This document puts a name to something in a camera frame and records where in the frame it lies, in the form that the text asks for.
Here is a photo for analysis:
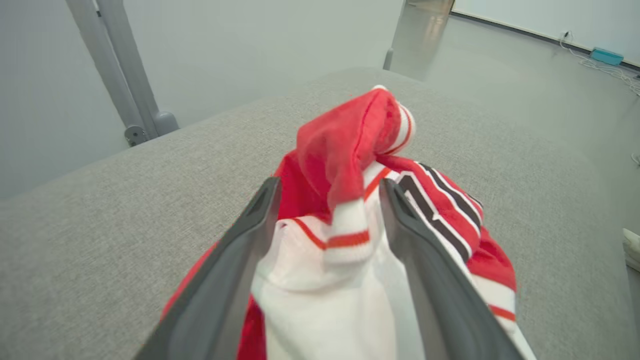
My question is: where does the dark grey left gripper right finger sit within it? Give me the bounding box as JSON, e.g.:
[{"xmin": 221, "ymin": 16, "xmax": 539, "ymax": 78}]
[{"xmin": 379, "ymin": 178, "xmax": 526, "ymax": 360}]

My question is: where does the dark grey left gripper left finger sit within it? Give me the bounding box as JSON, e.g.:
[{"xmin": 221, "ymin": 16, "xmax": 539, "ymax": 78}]
[{"xmin": 134, "ymin": 176, "xmax": 282, "ymax": 360}]

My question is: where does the red white basketball jersey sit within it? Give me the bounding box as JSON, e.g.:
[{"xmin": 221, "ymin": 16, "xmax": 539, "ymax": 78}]
[{"xmin": 160, "ymin": 85, "xmax": 538, "ymax": 360}]

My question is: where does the white padded object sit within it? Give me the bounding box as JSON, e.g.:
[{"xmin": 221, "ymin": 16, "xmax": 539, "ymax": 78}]
[{"xmin": 622, "ymin": 228, "xmax": 640, "ymax": 273}]

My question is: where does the grey metal stand post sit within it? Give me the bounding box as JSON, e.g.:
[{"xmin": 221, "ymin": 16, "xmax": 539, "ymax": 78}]
[
  {"xmin": 65, "ymin": 0, "xmax": 148, "ymax": 147},
  {"xmin": 95, "ymin": 0, "xmax": 180, "ymax": 137}
]

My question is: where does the slim grey metal post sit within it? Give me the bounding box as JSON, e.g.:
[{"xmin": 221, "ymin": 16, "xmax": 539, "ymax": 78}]
[{"xmin": 382, "ymin": 0, "xmax": 417, "ymax": 71}]

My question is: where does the white floor cable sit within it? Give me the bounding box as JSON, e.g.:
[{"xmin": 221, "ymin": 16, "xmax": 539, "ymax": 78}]
[{"xmin": 559, "ymin": 32, "xmax": 640, "ymax": 97}]

